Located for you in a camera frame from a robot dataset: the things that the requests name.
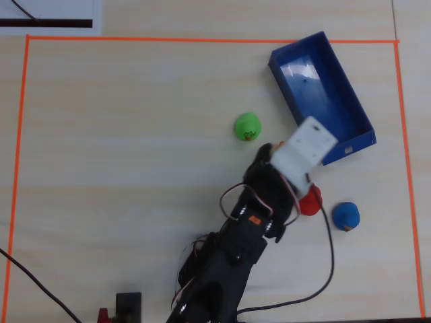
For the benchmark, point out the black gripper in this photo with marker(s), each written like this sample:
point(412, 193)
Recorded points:
point(260, 161)

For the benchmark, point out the blue toy duck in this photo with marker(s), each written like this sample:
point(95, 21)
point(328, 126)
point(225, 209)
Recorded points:
point(346, 215)

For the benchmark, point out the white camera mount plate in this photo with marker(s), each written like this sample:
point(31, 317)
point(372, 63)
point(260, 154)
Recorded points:
point(303, 148)

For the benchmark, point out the blue plastic box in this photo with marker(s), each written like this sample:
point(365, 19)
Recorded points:
point(323, 97)

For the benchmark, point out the red toy duck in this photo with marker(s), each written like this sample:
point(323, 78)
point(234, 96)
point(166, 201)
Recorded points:
point(311, 203)

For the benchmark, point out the green toy duck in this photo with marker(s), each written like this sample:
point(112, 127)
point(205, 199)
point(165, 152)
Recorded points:
point(248, 126)

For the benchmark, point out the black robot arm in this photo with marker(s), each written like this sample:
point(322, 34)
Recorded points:
point(232, 262)

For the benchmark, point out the orange tape strip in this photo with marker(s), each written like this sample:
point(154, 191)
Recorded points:
point(202, 39)

